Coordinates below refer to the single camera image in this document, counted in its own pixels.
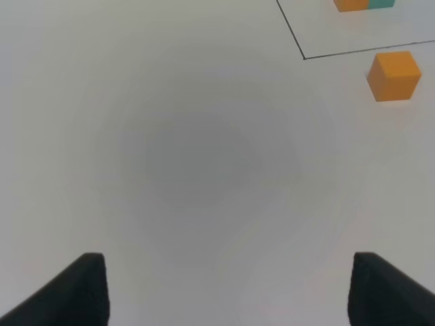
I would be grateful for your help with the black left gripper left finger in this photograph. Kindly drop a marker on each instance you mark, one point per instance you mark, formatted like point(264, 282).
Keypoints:
point(79, 295)

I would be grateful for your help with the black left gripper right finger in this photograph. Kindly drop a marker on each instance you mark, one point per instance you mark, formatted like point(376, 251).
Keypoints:
point(381, 294)

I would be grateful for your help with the template teal cube block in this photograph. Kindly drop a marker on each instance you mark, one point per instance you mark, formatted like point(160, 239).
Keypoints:
point(380, 4)

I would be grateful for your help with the template orange cube block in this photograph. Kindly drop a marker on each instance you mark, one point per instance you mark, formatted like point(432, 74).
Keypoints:
point(351, 5)

